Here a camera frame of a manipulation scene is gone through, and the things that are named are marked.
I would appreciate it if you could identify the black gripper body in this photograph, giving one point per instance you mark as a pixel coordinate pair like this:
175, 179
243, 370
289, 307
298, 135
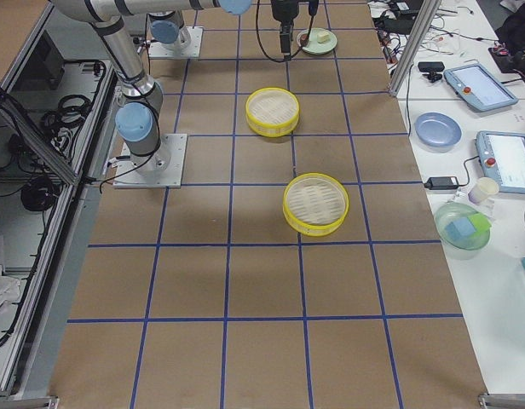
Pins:
283, 12

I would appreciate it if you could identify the brown bun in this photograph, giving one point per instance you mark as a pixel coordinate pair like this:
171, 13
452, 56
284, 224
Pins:
303, 40

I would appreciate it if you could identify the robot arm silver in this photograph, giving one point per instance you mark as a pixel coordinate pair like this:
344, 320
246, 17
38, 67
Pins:
137, 120
106, 18

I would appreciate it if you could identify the yellow steamer basket far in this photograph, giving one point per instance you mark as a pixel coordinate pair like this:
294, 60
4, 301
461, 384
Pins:
272, 112

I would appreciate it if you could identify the yellow steamer basket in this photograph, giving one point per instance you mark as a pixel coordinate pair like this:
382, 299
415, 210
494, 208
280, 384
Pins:
272, 112
315, 204

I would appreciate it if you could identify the yellow steamer basket near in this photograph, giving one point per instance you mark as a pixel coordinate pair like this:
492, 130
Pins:
315, 204

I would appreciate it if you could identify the pale green plate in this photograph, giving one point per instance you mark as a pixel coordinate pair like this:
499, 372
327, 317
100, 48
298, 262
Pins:
314, 48

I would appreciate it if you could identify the black webcam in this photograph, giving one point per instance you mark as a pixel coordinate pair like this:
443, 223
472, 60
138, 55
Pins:
431, 70

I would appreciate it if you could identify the blue plate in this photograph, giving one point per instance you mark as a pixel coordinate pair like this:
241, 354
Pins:
437, 131

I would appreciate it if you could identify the teach pendant far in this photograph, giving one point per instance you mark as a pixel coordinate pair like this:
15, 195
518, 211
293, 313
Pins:
475, 85

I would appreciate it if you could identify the teach pendant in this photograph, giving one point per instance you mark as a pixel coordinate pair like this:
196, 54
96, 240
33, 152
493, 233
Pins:
502, 157
475, 85

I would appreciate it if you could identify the black power adapter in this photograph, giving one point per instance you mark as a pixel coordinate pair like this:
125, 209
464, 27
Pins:
442, 183

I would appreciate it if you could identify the teach pendant near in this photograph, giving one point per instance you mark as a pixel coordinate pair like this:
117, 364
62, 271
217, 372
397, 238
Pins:
502, 157

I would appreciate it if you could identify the white paper cup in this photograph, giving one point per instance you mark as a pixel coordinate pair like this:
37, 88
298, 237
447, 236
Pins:
484, 188

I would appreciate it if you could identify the clear green bowl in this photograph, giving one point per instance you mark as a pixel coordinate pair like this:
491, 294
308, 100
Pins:
449, 212

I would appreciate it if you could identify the blue sponge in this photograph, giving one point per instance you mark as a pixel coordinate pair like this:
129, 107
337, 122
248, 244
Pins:
459, 232

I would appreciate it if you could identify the green sponge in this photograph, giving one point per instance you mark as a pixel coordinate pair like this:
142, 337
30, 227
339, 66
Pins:
479, 222

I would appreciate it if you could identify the white crumpled cloth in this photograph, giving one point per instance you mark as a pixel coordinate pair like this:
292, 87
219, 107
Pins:
9, 286

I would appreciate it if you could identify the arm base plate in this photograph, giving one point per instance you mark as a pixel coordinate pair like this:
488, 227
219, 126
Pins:
177, 44
164, 169

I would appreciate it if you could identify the aluminium frame post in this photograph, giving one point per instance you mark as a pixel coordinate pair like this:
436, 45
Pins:
419, 30

